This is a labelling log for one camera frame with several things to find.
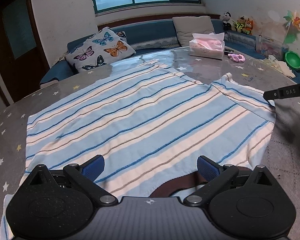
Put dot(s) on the colourful paper pinwheel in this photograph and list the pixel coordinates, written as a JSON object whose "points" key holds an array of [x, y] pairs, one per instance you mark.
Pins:
{"points": [[292, 27]]}

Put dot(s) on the orange plush toys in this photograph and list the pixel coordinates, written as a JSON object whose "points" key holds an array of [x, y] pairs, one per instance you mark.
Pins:
{"points": [[243, 25]]}

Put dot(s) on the dark wooden door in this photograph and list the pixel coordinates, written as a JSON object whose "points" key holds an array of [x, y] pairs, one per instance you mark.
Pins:
{"points": [[23, 63]]}

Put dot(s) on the panda plush toy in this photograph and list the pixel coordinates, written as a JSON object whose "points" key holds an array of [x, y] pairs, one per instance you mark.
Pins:
{"points": [[226, 21]]}

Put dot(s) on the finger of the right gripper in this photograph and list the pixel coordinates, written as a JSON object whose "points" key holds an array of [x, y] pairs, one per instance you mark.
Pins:
{"points": [[292, 91]]}

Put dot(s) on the beige cushion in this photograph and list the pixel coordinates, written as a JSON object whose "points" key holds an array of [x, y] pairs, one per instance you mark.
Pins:
{"points": [[188, 25]]}

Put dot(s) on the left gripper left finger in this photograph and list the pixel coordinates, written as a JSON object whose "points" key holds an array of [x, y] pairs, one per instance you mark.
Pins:
{"points": [[83, 177]]}

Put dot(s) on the pink tissue pack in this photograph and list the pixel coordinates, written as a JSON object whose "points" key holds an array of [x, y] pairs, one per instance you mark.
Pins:
{"points": [[207, 45]]}

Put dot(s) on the pink scrunchie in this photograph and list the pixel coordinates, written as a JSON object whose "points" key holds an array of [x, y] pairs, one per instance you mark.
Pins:
{"points": [[236, 57]]}

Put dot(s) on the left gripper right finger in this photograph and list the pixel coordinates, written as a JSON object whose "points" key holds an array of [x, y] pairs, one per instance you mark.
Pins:
{"points": [[218, 178]]}

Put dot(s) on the butterfly print pillow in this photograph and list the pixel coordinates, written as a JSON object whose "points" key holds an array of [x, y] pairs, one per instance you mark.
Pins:
{"points": [[102, 48]]}

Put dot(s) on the green plastic bowl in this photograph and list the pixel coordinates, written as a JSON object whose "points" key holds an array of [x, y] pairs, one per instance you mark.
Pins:
{"points": [[292, 60]]}

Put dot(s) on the clear plastic storage box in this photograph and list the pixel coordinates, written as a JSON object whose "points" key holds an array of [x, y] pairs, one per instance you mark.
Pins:
{"points": [[268, 46]]}

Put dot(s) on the blue striped knit sweater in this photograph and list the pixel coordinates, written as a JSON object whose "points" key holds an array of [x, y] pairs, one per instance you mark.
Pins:
{"points": [[151, 123]]}

